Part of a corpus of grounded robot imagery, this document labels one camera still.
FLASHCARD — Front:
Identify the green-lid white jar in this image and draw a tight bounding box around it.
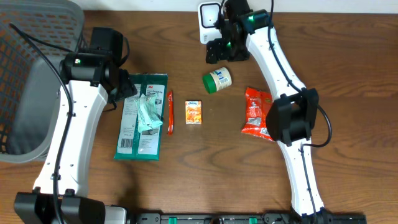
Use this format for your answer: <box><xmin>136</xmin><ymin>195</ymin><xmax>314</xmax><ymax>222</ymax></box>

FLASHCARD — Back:
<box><xmin>202</xmin><ymin>67</ymin><xmax>232</xmax><ymax>94</ymax></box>

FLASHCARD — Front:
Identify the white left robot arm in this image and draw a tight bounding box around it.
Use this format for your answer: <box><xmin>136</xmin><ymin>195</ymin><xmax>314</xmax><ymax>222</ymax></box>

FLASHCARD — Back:
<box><xmin>14</xmin><ymin>27</ymin><xmax>137</xmax><ymax>223</ymax></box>

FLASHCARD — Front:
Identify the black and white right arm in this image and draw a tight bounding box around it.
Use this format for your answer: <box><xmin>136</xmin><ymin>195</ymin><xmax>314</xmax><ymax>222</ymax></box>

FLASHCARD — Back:
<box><xmin>198</xmin><ymin>1</ymin><xmax>324</xmax><ymax>223</ymax></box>

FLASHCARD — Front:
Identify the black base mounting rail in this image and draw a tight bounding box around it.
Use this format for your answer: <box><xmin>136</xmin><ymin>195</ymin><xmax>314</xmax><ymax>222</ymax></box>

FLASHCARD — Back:
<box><xmin>127</xmin><ymin>210</ymin><xmax>367</xmax><ymax>224</ymax></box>

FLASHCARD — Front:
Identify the grey plastic mesh basket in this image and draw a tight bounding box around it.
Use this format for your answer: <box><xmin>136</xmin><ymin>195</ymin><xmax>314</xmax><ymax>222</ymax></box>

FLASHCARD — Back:
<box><xmin>1</xmin><ymin>0</ymin><xmax>86</xmax><ymax>163</ymax></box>

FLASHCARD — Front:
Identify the green 3M glove package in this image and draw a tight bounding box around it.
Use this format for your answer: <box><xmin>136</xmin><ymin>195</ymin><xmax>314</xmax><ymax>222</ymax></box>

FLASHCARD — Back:
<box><xmin>114</xmin><ymin>73</ymin><xmax>168</xmax><ymax>161</ymax></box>

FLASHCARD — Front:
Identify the red coffee stick sachet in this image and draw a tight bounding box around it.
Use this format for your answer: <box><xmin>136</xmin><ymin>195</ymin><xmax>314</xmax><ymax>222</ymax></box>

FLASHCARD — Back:
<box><xmin>167</xmin><ymin>90</ymin><xmax>174</xmax><ymax>135</ymax></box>

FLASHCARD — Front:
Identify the orange Kleenex tissue pack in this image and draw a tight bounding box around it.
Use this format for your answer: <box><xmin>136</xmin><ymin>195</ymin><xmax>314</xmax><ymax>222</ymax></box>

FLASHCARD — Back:
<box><xmin>185</xmin><ymin>100</ymin><xmax>202</xmax><ymax>124</ymax></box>

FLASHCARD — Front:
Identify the red snack packet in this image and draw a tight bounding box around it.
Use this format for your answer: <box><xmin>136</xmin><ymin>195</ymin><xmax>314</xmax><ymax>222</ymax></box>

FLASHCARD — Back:
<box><xmin>241</xmin><ymin>87</ymin><xmax>272</xmax><ymax>141</ymax></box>

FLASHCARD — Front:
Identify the mint green wipe packet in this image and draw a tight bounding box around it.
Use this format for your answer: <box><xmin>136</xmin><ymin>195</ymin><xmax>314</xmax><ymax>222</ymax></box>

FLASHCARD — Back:
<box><xmin>137</xmin><ymin>93</ymin><xmax>163</xmax><ymax>133</ymax></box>

